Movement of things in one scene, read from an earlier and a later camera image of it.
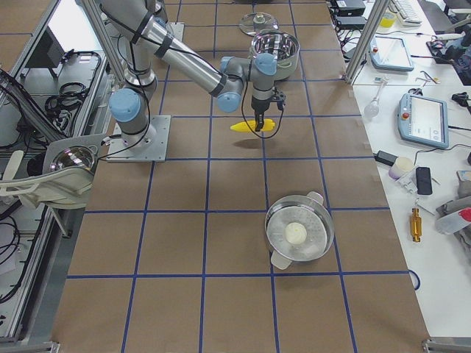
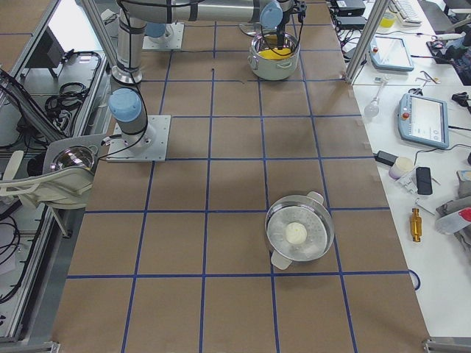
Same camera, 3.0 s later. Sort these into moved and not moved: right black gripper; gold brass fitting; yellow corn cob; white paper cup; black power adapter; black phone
Moved: yellow corn cob; right black gripper
Not moved: gold brass fitting; black power adapter; white paper cup; black phone
